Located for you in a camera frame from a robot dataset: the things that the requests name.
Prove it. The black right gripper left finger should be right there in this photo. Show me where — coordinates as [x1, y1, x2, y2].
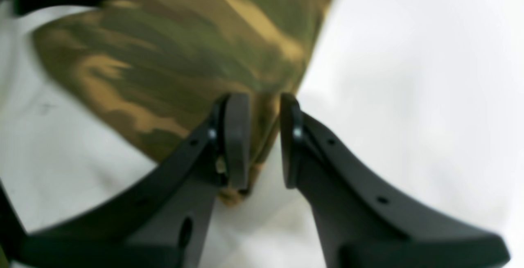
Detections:
[16, 93, 251, 268]

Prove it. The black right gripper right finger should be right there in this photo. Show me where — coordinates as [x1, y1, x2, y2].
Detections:
[280, 93, 510, 268]

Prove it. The camouflage t-shirt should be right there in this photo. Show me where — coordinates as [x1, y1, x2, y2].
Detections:
[32, 0, 332, 207]

